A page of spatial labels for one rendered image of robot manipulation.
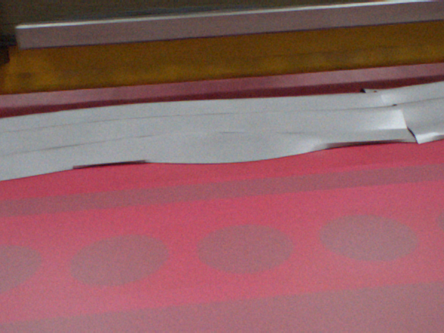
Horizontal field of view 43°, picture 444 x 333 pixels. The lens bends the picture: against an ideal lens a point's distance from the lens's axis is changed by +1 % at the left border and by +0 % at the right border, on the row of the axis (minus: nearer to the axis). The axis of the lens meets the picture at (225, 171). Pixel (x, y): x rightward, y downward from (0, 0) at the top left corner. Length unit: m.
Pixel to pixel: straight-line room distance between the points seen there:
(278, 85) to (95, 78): 0.09
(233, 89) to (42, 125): 0.10
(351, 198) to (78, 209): 0.08
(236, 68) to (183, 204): 0.13
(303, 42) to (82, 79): 0.11
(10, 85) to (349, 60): 0.17
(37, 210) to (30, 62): 0.13
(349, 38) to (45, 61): 0.15
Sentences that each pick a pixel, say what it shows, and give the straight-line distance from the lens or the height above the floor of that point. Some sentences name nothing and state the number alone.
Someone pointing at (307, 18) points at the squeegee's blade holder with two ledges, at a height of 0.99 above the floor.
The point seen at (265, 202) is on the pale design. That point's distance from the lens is 0.15.
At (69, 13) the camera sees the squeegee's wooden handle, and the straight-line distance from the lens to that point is 0.27.
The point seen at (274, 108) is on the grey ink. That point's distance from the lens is 0.22.
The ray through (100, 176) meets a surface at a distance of 0.18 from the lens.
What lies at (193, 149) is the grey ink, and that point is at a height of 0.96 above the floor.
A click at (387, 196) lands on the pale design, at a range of 0.16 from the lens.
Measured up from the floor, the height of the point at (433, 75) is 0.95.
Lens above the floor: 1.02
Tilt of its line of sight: 22 degrees down
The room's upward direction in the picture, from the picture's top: 4 degrees counter-clockwise
